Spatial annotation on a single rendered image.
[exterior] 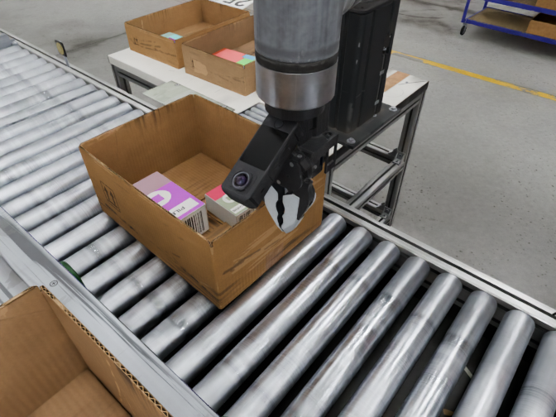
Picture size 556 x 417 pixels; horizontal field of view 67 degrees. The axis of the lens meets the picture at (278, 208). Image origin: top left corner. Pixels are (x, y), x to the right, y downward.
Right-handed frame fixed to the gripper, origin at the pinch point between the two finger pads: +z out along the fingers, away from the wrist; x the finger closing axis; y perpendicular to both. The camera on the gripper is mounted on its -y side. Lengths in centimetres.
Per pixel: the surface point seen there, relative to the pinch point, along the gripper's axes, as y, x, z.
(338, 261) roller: 15.2, -2.2, 19.7
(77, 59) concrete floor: 122, 305, 94
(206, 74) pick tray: 54, 74, 17
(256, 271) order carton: 1.8, 7.2, 17.2
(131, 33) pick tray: 54, 113, 12
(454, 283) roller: 24.2, -21.9, 19.6
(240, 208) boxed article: 10.3, 18.9, 14.3
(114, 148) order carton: 1.7, 46.0, 6.6
